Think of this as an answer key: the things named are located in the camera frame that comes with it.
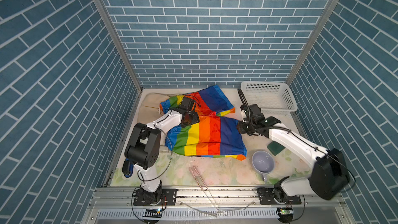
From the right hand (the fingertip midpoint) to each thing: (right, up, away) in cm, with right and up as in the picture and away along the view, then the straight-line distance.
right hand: (237, 124), depth 87 cm
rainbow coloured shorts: (-13, -8, +6) cm, 16 cm away
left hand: (-25, +1, +9) cm, 26 cm away
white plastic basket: (+32, +16, +29) cm, 46 cm away
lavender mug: (+14, -21, -2) cm, 25 cm away
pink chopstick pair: (-18, -32, -7) cm, 37 cm away
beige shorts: (-56, +8, +16) cm, 58 cm away
